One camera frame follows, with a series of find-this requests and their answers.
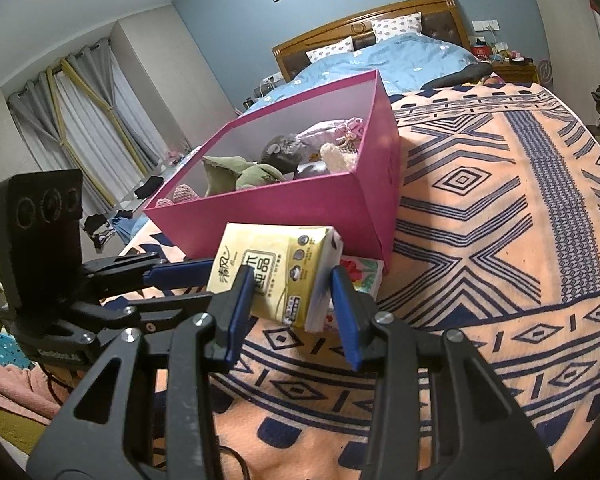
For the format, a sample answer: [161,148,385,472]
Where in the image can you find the black cloth on bed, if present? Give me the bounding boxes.
[425,61,493,88]

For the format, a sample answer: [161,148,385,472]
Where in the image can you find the wooden nightstand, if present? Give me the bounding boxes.
[492,60,537,83]

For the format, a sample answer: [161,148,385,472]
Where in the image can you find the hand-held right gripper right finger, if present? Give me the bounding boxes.
[330,264,556,480]

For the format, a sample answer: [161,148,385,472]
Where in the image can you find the orange patterned blanket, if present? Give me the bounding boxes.
[100,82,600,480]

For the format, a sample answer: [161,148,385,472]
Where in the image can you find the blue cloth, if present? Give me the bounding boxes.
[112,210,146,241]

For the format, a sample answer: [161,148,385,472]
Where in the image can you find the pink cardboard box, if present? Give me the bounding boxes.
[144,69,402,276]

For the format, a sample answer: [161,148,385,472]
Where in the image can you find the white dotted pillow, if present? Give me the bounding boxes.
[371,11,423,41]
[306,36,356,63]

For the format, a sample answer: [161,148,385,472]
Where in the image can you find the black and white clothes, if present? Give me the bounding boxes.
[82,214,116,251]

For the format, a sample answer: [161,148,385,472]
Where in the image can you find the yellow tissue pack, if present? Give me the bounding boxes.
[206,222,343,333]

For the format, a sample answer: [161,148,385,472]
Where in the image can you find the wooden bed headboard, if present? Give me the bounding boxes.
[272,0,471,81]

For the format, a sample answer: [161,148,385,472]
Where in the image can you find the floral tissue pack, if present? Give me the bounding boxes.
[325,255,385,331]

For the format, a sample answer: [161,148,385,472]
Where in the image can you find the black folded cloth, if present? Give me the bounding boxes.
[134,176,165,200]

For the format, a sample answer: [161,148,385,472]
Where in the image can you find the blue perforated basket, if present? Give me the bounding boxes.
[0,332,36,371]

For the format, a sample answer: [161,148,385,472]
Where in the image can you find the pink embroidered tassel pouch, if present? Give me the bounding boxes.
[296,118,365,148]

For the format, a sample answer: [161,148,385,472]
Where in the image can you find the white sheer curtain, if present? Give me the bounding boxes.
[55,70,146,196]

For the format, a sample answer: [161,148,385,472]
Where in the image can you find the olive cloth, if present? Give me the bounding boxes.
[0,405,46,456]

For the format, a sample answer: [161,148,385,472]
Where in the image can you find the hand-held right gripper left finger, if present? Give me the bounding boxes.
[27,265,255,480]

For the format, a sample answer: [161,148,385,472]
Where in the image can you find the pink knitted plush toy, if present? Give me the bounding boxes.
[155,184,201,208]

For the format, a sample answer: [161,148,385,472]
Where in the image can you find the black cable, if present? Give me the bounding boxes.
[225,447,253,480]

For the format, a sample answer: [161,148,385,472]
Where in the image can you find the green plush toy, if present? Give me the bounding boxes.
[201,155,286,196]

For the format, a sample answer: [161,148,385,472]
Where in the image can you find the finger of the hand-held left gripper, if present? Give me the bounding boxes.
[80,294,220,348]
[82,254,215,301]

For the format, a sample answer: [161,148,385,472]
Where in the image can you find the cream knitted plush toy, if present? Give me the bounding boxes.
[320,142,357,173]

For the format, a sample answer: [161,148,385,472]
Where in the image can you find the grey curtain yellow trim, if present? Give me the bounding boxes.
[62,37,181,173]
[7,72,86,181]

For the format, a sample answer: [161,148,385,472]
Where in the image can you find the grey plush toy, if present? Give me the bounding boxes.
[260,132,331,178]

